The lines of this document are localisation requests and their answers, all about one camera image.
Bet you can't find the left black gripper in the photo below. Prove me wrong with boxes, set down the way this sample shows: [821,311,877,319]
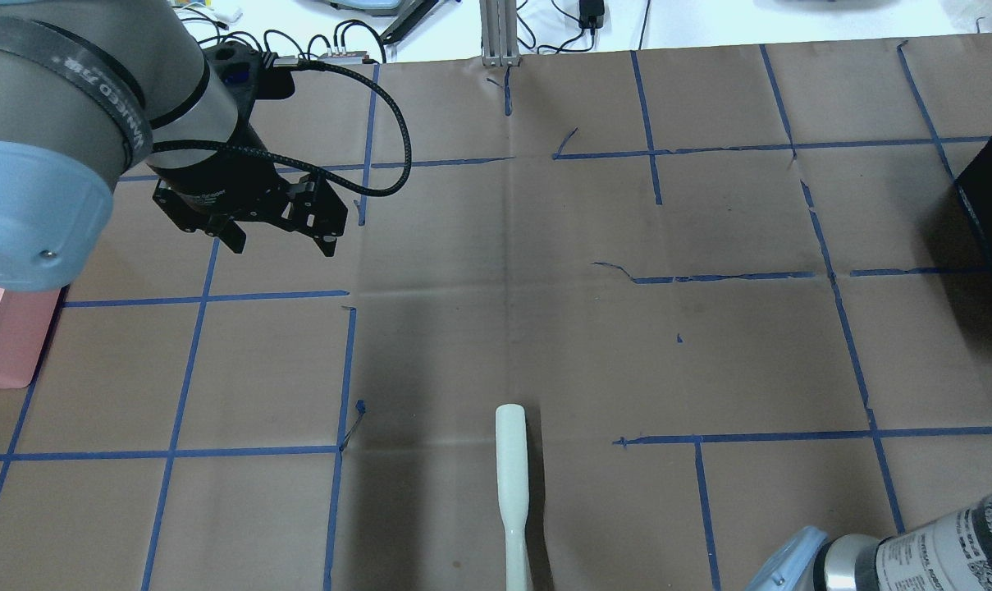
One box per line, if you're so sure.
[152,123,348,258]

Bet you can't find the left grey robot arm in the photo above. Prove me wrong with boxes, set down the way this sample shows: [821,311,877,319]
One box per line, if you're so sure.
[0,1,348,291]

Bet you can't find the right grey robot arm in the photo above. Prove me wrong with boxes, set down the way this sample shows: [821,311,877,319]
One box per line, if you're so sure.
[746,493,992,590]

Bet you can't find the pink bin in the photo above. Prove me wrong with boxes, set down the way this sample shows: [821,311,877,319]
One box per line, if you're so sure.
[0,288,62,390]

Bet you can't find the small grey hub box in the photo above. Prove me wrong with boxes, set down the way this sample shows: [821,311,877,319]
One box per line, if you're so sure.
[315,49,374,66]

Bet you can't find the black power adapter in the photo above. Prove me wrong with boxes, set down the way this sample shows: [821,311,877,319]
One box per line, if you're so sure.
[578,0,606,30]

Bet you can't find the brown paper table cover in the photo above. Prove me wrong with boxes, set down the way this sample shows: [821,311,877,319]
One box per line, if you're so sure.
[0,34,992,590]

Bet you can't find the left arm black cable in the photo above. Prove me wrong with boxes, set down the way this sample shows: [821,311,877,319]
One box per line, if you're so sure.
[151,59,413,198]

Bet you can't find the aluminium extrusion post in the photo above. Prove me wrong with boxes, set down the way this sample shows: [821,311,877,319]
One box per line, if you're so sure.
[479,0,519,68]

